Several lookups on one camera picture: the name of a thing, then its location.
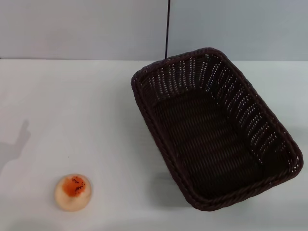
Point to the dark vertical wall strip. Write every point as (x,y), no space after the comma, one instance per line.
(167,29)

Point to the steamed bun with orange spot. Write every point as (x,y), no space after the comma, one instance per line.
(72,199)

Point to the black woven rectangular basket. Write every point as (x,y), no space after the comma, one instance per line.
(204,134)

